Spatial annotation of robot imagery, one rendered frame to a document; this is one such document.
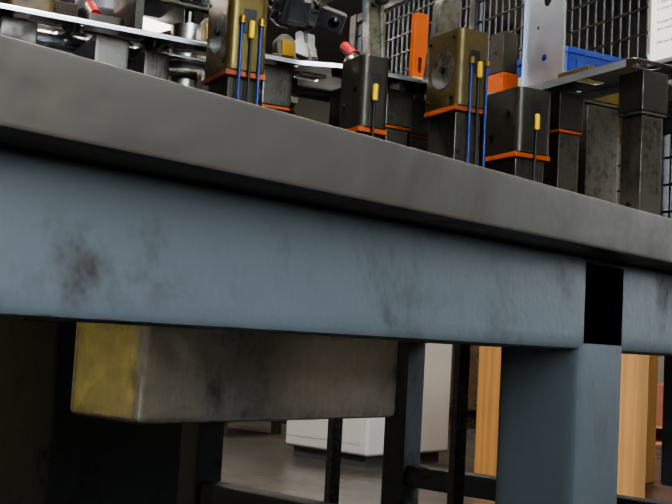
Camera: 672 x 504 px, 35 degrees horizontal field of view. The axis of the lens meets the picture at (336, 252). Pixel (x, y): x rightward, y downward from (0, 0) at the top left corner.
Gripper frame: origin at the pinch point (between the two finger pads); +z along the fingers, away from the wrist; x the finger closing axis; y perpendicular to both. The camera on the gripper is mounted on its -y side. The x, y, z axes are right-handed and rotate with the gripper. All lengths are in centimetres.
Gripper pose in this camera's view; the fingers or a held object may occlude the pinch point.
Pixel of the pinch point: (328, 32)
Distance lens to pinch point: 217.5
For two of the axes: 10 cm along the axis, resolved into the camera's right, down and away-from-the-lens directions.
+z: 3.7, 5.1, -7.8
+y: -8.8, -0.9, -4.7
